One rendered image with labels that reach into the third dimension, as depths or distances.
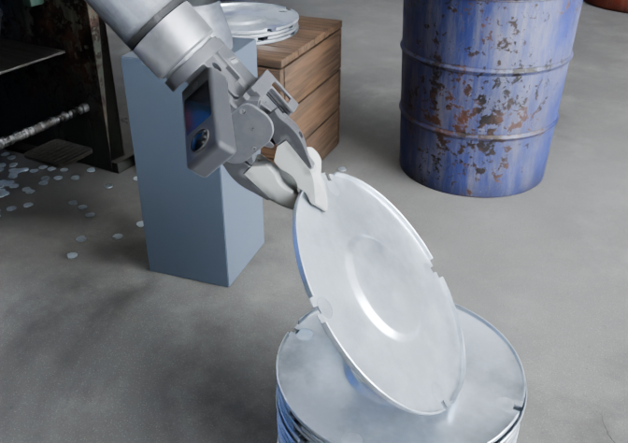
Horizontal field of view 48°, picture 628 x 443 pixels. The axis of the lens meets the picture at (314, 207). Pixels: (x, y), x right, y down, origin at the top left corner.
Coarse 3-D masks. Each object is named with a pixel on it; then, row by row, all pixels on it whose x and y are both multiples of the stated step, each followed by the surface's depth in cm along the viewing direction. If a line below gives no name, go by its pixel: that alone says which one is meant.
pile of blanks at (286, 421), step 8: (280, 400) 80; (280, 408) 81; (288, 408) 78; (512, 408) 78; (520, 408) 78; (280, 416) 81; (288, 416) 78; (520, 416) 77; (280, 424) 82; (288, 424) 79; (296, 424) 77; (280, 432) 83; (288, 432) 80; (296, 432) 78; (304, 432) 76; (512, 432) 75; (280, 440) 84; (288, 440) 80; (296, 440) 79; (304, 440) 77; (312, 440) 75; (320, 440) 74; (504, 440) 74; (512, 440) 78
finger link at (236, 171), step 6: (228, 162) 74; (246, 162) 74; (228, 168) 74; (234, 168) 74; (240, 168) 74; (246, 168) 74; (234, 174) 75; (240, 174) 74; (240, 180) 75; (246, 180) 75; (246, 186) 75; (252, 186) 75; (252, 192) 75; (258, 192) 75; (264, 198) 75
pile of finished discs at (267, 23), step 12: (228, 12) 176; (240, 12) 176; (252, 12) 176; (264, 12) 178; (276, 12) 178; (288, 12) 178; (228, 24) 168; (240, 24) 167; (252, 24) 168; (264, 24) 168; (276, 24) 168; (288, 24) 166; (240, 36) 161; (252, 36) 161; (264, 36) 165; (276, 36) 164; (288, 36) 167
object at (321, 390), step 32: (480, 320) 90; (288, 352) 85; (320, 352) 85; (480, 352) 85; (512, 352) 85; (288, 384) 81; (320, 384) 81; (352, 384) 80; (480, 384) 81; (512, 384) 81; (320, 416) 76; (352, 416) 76; (384, 416) 76; (416, 416) 76; (448, 416) 76; (480, 416) 76; (512, 416) 76
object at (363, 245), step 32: (352, 192) 84; (320, 224) 74; (352, 224) 80; (384, 224) 86; (320, 256) 71; (352, 256) 75; (384, 256) 80; (416, 256) 88; (320, 288) 68; (352, 288) 73; (384, 288) 77; (416, 288) 84; (448, 288) 89; (320, 320) 66; (352, 320) 70; (384, 320) 73; (416, 320) 79; (448, 320) 86; (352, 352) 67; (384, 352) 71; (416, 352) 76; (448, 352) 82; (384, 384) 68; (416, 384) 73; (448, 384) 78
